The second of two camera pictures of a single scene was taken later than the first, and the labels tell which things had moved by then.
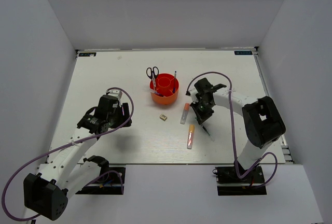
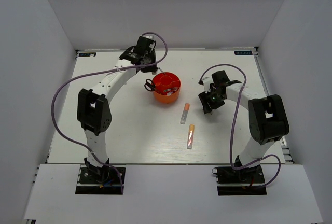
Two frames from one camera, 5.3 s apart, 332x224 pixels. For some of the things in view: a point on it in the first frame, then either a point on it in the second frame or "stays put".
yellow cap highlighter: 191,136 stays put
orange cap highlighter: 184,113 stays put
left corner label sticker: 86,54 stays put
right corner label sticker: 243,53 stays put
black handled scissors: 153,74 -> 152,86
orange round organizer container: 164,94 stays put
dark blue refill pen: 174,87 -> 162,71
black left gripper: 124,118 -> 151,68
